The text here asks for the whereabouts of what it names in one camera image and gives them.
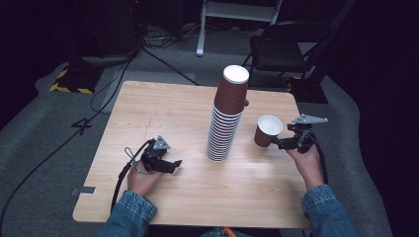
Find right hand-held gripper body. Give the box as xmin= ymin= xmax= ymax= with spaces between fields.
xmin=286 ymin=114 xmax=329 ymax=155

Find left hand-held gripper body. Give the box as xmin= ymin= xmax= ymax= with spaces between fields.
xmin=139 ymin=134 xmax=172 ymax=174

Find single brown paper cup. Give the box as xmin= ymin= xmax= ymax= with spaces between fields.
xmin=253 ymin=114 xmax=285 ymax=148

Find stack of brown paper cups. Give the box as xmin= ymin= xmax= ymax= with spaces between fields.
xmin=205 ymin=64 xmax=251 ymax=163

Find person's left hand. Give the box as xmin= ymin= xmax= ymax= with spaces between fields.
xmin=126 ymin=160 xmax=165 ymax=198

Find person's right hand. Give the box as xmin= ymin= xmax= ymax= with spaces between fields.
xmin=286 ymin=143 xmax=326 ymax=192

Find black slanted stand with base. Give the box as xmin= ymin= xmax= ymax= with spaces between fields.
xmin=286 ymin=0 xmax=360 ymax=105

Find grey tape strip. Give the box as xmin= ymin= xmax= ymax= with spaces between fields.
xmin=70 ymin=186 xmax=97 ymax=198

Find person's denim-clad legs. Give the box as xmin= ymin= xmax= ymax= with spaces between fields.
xmin=198 ymin=226 xmax=255 ymax=237

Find black folding chair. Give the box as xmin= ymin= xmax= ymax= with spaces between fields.
xmin=241 ymin=21 xmax=334 ymax=80

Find black yellow striped stand base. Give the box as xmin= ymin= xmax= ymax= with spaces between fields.
xmin=48 ymin=64 xmax=105 ymax=95

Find dark equipment rack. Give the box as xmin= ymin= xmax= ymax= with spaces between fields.
xmin=67 ymin=0 xmax=146 ymax=67

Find white metal stand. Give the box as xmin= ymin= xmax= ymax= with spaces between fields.
xmin=195 ymin=0 xmax=285 ymax=58

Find thin black floor cable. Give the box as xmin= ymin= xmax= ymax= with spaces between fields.
xmin=89 ymin=58 xmax=133 ymax=114

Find straight black floor cable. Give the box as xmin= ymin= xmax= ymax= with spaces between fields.
xmin=141 ymin=46 xmax=202 ymax=87

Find long black floor cable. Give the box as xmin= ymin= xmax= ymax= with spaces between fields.
xmin=0 ymin=45 xmax=143 ymax=231

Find bundle of tangled floor cables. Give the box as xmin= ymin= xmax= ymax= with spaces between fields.
xmin=143 ymin=21 xmax=203 ymax=49

